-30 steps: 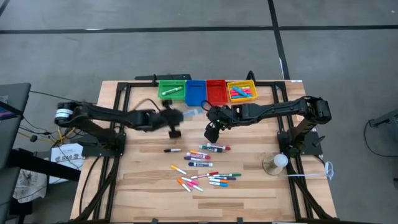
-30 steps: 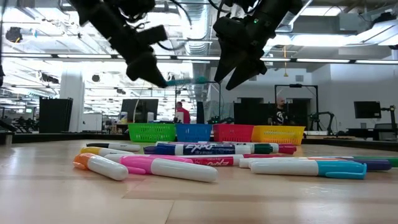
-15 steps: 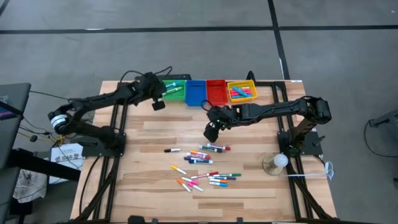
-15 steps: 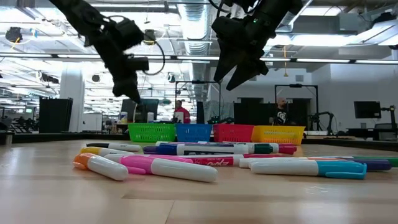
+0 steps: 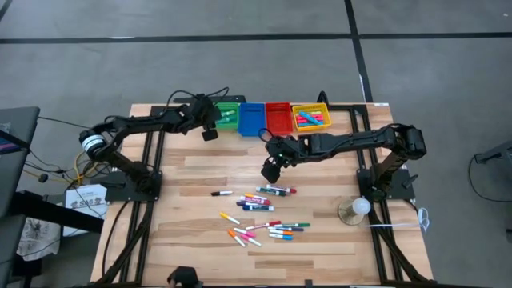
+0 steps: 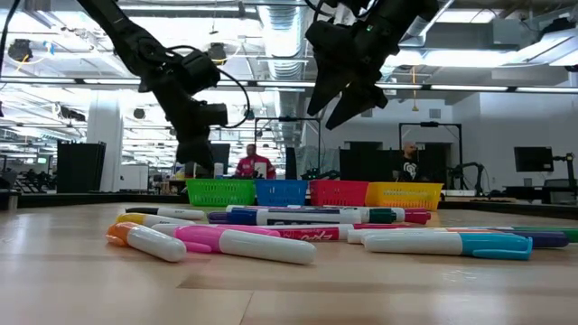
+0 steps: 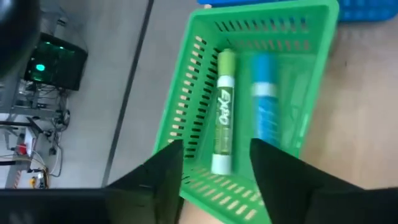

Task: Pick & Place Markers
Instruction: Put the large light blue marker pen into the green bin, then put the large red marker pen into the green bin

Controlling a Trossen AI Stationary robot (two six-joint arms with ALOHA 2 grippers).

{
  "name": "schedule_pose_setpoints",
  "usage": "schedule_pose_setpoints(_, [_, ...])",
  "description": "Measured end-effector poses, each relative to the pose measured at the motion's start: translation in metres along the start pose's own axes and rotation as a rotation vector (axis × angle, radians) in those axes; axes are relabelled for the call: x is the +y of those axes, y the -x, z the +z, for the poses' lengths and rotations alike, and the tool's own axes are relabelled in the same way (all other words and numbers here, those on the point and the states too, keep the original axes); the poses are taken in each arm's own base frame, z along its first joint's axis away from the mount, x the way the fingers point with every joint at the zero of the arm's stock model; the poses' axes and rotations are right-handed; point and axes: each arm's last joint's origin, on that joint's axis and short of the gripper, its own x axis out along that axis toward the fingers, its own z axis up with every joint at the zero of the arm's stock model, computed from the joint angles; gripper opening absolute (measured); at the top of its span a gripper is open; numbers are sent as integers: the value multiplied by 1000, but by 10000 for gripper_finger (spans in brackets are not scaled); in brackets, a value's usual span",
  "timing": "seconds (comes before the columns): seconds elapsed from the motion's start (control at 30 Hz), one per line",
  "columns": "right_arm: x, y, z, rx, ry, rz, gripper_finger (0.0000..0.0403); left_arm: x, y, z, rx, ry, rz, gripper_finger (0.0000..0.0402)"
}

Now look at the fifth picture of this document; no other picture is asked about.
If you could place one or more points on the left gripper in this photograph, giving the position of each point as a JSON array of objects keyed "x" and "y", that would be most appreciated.
[{"x": 206, "y": 120}]

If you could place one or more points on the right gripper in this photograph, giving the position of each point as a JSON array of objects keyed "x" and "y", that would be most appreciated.
[{"x": 286, "y": 150}]

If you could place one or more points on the green Expo marker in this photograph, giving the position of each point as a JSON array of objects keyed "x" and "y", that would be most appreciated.
[
  {"x": 228, "y": 119},
  {"x": 270, "y": 191}
]

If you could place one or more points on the red Expo marker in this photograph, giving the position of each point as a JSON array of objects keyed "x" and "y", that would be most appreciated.
[{"x": 286, "y": 189}]

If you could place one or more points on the white marker yellow cap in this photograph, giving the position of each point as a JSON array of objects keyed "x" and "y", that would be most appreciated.
[
  {"x": 230, "y": 218},
  {"x": 256, "y": 196}
]

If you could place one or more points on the teal Expo marker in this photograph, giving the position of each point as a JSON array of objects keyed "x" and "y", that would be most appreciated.
[{"x": 229, "y": 113}]

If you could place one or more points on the pink Expo marker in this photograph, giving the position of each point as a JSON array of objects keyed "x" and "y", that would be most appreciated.
[{"x": 256, "y": 200}]

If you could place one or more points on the dark blue Expo marker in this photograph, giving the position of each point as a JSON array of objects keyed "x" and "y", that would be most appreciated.
[{"x": 260, "y": 208}]

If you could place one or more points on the white marker purple cap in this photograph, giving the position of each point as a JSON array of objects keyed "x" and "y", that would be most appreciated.
[{"x": 242, "y": 203}]

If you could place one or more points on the black fine-tip marker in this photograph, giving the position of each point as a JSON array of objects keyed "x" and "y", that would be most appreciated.
[{"x": 222, "y": 193}]

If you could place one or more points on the red fine-tip marker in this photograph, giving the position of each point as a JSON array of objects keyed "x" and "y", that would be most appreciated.
[{"x": 262, "y": 225}]

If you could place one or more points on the blue Sharpie highlighter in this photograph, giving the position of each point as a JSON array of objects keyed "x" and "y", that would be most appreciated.
[
  {"x": 310, "y": 117},
  {"x": 306, "y": 125}
]

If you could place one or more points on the pink Sharpie highlighter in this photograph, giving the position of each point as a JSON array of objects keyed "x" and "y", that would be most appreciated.
[
  {"x": 301, "y": 121},
  {"x": 321, "y": 117}
]

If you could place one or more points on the white marker orange cap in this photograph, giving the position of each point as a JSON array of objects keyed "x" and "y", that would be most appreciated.
[
  {"x": 237, "y": 238},
  {"x": 286, "y": 232}
]

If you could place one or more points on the purple fine-tip marker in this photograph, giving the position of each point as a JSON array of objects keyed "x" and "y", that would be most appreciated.
[{"x": 296, "y": 230}]

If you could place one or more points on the white marker pink cap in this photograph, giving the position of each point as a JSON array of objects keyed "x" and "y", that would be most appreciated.
[
  {"x": 251, "y": 240},
  {"x": 244, "y": 232}
]

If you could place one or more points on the white marker blue cap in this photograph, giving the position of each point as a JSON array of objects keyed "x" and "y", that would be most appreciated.
[{"x": 282, "y": 237}]

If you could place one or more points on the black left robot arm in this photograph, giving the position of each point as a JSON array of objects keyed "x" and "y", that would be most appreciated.
[{"x": 140, "y": 122}]

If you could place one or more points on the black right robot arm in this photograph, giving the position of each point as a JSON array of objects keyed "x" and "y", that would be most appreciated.
[{"x": 352, "y": 141}]

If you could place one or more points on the green plastic basket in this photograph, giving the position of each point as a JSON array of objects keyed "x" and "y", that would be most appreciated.
[{"x": 234, "y": 126}]

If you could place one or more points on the red plastic basket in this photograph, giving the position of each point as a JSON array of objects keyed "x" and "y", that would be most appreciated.
[{"x": 279, "y": 133}]

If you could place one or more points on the blue plastic basket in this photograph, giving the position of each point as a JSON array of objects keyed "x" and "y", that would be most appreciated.
[{"x": 251, "y": 128}]

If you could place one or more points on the black bar at table edge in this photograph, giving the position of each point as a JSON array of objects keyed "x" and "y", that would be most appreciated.
[{"x": 236, "y": 98}]

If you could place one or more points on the yellow highlighter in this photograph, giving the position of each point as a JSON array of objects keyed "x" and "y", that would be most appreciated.
[{"x": 316, "y": 113}]

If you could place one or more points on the yellow plastic basket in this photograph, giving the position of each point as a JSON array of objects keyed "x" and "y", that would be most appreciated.
[{"x": 310, "y": 106}]

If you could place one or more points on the black clamp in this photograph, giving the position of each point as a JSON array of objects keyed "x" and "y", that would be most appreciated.
[{"x": 322, "y": 98}]

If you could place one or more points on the white bulb lamp round base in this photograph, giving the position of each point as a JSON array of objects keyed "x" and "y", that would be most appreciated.
[{"x": 361, "y": 205}]

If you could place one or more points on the printed paper sheet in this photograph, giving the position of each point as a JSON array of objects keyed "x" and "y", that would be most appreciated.
[{"x": 90, "y": 206}]

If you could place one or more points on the black side table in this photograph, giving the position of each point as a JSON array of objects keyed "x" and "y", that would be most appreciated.
[{"x": 48, "y": 209}]

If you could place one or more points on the grey cabinet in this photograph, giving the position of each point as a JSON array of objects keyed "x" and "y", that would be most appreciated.
[{"x": 20, "y": 120}]

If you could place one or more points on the white cloth bag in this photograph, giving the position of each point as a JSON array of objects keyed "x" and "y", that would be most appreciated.
[{"x": 34, "y": 240}]

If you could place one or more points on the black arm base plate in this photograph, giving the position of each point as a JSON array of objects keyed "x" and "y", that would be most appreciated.
[
  {"x": 402, "y": 187},
  {"x": 120, "y": 194}
]

